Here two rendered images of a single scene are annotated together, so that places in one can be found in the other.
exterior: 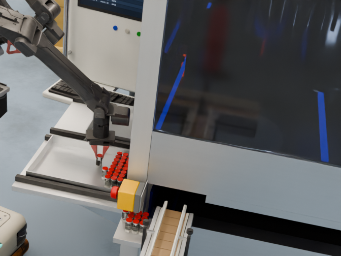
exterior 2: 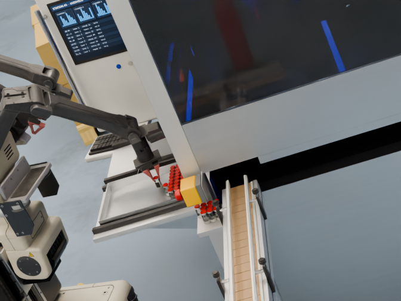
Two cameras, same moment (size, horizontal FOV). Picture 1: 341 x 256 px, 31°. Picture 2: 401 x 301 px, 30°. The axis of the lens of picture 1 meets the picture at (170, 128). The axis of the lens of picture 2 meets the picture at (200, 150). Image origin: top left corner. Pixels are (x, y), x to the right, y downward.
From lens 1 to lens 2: 0.61 m
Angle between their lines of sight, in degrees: 5
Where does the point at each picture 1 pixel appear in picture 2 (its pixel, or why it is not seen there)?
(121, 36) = (127, 70)
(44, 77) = not seen: hidden behind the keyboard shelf
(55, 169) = (124, 209)
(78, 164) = (142, 194)
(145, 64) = (144, 71)
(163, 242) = (239, 213)
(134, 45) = not seen: hidden behind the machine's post
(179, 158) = (216, 137)
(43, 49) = (56, 105)
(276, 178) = (306, 109)
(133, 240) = (215, 226)
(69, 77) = (92, 119)
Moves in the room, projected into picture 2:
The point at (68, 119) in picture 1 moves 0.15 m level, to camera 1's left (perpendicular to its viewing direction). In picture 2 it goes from (116, 165) to (83, 178)
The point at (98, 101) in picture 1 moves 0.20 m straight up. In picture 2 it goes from (127, 128) to (104, 78)
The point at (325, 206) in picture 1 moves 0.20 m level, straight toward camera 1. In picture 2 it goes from (361, 111) to (360, 144)
